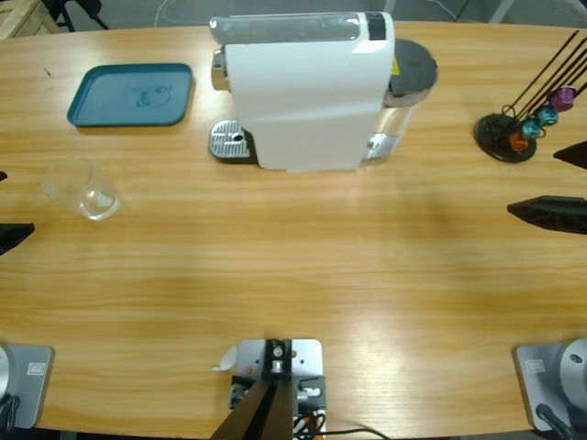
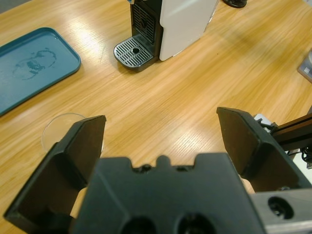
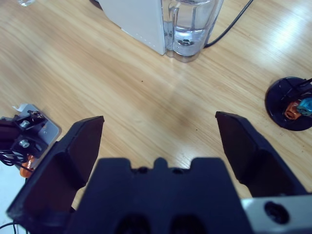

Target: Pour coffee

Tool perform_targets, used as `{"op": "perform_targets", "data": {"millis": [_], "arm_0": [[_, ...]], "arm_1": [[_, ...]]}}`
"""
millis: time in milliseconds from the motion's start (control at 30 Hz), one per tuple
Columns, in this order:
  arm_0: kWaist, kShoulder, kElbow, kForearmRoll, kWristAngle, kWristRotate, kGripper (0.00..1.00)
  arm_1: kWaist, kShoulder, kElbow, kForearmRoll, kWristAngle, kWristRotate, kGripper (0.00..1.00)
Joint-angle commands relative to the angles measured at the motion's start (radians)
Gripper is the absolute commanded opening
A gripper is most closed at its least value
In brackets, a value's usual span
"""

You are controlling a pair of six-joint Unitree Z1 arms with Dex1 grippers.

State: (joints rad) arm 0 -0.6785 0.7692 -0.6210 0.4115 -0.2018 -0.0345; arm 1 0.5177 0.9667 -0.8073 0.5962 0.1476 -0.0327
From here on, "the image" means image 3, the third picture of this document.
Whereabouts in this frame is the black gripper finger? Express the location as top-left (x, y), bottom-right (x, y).
top-left (6, 116), bottom-right (105, 226)
top-left (214, 111), bottom-right (308, 198)

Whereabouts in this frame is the orange coffee capsule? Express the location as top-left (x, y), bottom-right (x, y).
top-left (284, 102), bottom-right (302, 120)

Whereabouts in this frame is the blue coffee capsule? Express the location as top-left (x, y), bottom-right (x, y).
top-left (297, 97), bottom-right (312, 115)

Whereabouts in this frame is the black capsule holder with rods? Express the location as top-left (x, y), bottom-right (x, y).
top-left (265, 77), bottom-right (312, 132)

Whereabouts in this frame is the white paper tag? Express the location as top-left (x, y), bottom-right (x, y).
top-left (12, 103), bottom-right (29, 113)

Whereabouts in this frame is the clear water tank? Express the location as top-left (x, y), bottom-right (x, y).
top-left (162, 0), bottom-right (224, 63)

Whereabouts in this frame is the grey camera mounting plate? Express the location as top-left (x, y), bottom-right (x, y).
top-left (14, 104), bottom-right (61, 171)

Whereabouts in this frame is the black power cable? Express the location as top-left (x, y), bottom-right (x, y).
top-left (204, 0), bottom-right (254, 48)

